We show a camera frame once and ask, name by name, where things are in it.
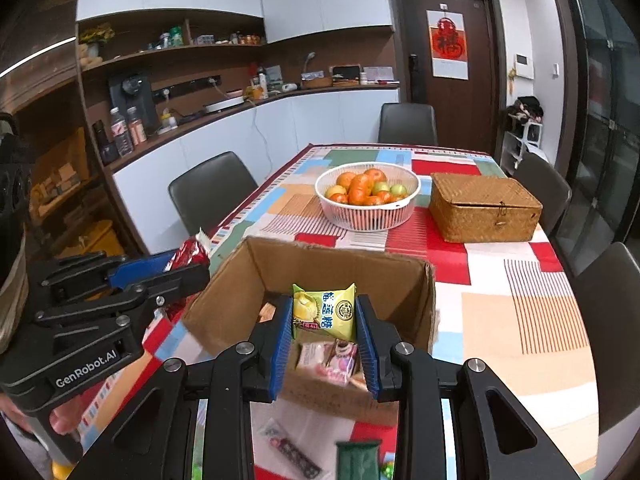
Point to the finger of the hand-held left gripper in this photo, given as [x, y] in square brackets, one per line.
[135, 267]
[185, 275]

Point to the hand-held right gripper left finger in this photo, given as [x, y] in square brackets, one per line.
[282, 345]

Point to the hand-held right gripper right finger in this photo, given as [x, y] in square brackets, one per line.
[367, 355]

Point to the red snack packet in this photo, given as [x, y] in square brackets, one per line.
[192, 255]

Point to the brown white round-print packet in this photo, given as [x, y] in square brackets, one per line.
[345, 349]

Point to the tan snack packet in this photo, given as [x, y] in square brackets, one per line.
[267, 312]

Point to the white pink snack packet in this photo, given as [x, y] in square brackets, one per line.
[317, 360]

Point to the brown cardboard box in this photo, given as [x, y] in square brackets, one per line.
[220, 310]

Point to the yellow-green snack packet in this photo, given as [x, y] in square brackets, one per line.
[325, 310]

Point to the person's left hand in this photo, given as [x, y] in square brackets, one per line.
[64, 420]

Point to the beige cloth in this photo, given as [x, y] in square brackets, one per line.
[12, 300]

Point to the dark grey dining chair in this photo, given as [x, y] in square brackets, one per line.
[407, 122]
[212, 185]
[542, 185]
[607, 335]

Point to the black bar snack packet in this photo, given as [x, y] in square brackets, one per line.
[292, 450]

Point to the dark green snack packet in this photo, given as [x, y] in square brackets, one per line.
[357, 460]

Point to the dark glass bottle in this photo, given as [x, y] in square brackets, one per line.
[102, 142]

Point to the clear water bottle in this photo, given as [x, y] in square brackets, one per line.
[120, 132]

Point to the white plastic fruit basket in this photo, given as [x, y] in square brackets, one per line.
[367, 217]

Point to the pink drink bottle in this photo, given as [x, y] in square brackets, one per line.
[136, 127]

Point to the white sideboard cabinet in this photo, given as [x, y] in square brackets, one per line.
[210, 135]

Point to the pile of tangerines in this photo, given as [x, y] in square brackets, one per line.
[360, 187]

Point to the dark glass display cabinet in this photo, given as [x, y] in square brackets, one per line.
[60, 110]

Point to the black coffee machine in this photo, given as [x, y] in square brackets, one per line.
[132, 92]

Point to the woven wicker lidded box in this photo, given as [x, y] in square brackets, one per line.
[480, 205]

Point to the yellow packet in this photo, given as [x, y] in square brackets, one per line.
[255, 92]

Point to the wicker tissue box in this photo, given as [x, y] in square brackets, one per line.
[316, 82]

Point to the white storage rack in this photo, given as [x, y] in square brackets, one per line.
[517, 147]

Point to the black tablet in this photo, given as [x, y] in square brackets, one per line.
[346, 72]

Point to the white desk calendar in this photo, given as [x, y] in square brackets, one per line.
[377, 74]

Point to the dark bag on rack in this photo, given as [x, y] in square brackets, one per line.
[525, 109]

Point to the dark brown door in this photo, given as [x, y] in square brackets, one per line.
[410, 35]

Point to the white intercom panel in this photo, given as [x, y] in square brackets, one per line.
[523, 66]

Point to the dark glass sliding door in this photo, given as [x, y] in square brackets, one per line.
[600, 110]

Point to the wall power strip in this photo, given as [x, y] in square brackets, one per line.
[190, 87]

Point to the wooden wall shelf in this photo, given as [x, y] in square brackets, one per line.
[150, 57]

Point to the red wall calendar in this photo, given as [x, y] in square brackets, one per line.
[447, 45]

